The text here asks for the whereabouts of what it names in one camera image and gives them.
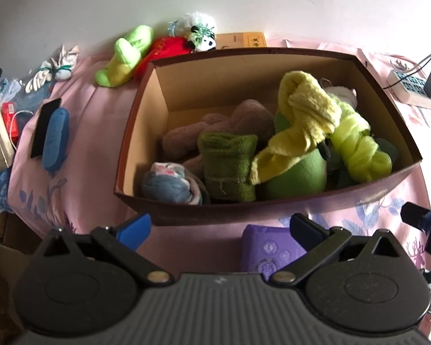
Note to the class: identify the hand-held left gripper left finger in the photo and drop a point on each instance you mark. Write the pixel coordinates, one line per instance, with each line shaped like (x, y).
(133, 231)

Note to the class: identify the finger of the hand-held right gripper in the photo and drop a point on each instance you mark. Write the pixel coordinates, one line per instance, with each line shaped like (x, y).
(413, 214)

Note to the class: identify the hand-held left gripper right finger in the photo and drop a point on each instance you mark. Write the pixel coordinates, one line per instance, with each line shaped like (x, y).
(307, 228)

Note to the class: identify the green round plush toy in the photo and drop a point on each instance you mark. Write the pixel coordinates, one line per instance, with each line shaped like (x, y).
(301, 176)

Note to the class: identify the knotted grey blue cloth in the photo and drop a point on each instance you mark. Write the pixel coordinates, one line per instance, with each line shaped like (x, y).
(165, 183)

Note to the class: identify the lime green mesh sponge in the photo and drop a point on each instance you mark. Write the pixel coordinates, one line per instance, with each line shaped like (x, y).
(359, 151)

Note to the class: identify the dark green towel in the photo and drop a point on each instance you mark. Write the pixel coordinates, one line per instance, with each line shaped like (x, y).
(226, 165)

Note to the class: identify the brown cardboard box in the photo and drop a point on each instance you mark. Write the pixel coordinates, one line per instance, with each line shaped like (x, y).
(147, 125)

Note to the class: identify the yellow towel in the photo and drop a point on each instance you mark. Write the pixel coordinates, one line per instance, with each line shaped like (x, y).
(309, 115)

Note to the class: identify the mauve plush toy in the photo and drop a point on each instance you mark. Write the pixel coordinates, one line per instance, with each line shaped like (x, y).
(244, 118)

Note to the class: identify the grey white plush toy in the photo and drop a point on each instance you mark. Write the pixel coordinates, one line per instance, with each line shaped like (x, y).
(344, 95)

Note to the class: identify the purple plastic pack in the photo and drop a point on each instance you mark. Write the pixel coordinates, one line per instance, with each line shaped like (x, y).
(265, 251)

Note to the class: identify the blue oval case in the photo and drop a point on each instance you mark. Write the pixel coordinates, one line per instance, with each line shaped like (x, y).
(55, 138)

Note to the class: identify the pink floral bedsheet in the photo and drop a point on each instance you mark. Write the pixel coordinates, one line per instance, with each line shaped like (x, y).
(93, 115)

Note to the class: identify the white power strip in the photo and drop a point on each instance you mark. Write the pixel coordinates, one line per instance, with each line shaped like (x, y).
(409, 90)

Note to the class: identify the plain cardboard carton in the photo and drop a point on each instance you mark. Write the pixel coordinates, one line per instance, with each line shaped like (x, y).
(7, 228)

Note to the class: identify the blue patterned packet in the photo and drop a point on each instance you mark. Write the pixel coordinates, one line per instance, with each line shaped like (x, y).
(0, 190)

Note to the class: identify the red small box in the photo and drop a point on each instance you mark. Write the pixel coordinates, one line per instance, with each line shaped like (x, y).
(10, 118)

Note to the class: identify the lime green plush toy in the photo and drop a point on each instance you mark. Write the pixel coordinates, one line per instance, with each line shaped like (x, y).
(125, 57)

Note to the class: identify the white knit glove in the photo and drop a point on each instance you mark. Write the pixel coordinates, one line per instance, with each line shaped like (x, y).
(37, 79)
(68, 55)

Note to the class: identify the clear plastic bag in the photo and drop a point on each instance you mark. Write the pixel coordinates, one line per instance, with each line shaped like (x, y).
(14, 91)

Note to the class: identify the red plush toy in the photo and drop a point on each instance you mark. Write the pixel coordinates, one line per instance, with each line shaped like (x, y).
(165, 48)

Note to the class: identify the orange flat box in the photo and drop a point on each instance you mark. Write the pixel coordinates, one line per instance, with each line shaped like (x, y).
(240, 40)

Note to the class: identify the white panda plush toy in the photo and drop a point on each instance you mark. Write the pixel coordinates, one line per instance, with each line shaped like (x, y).
(201, 36)

